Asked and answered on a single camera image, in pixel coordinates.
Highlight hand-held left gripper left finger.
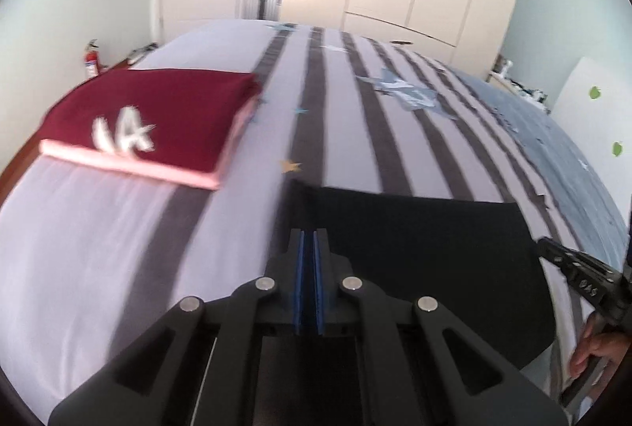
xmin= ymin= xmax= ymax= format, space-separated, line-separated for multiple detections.
xmin=47 ymin=230 xmax=305 ymax=426

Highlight white headboard green apple stickers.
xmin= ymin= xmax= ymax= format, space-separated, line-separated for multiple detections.
xmin=550 ymin=55 xmax=632 ymax=229

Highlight pink folded garment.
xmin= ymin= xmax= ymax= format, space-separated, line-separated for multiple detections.
xmin=39 ymin=100 xmax=258 ymax=190

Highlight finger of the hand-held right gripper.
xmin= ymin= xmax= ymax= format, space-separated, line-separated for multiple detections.
xmin=537 ymin=244 xmax=574 ymax=291
xmin=538 ymin=237 xmax=588 ymax=269

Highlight red fire extinguisher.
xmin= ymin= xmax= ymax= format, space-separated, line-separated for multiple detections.
xmin=84 ymin=39 xmax=102 ymax=81

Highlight power strip with plugs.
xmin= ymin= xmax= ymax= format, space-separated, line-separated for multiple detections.
xmin=516 ymin=85 xmax=550 ymax=106

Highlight black printed t-shirt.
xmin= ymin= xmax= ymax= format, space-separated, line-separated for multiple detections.
xmin=276 ymin=179 xmax=556 ymax=368

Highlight person's right hand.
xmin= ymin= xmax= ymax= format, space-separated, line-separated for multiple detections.
xmin=570 ymin=315 xmax=628 ymax=380

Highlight bed with striped star sheet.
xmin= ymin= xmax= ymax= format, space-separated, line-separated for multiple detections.
xmin=0 ymin=18 xmax=630 ymax=426

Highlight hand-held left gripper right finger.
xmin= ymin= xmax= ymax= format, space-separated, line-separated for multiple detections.
xmin=312 ymin=230 xmax=568 ymax=426

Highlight maroon folded shirt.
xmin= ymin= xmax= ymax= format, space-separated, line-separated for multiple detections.
xmin=39 ymin=68 xmax=262 ymax=172

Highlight cream nightstand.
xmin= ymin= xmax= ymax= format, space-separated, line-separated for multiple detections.
xmin=486 ymin=68 xmax=551 ymax=113

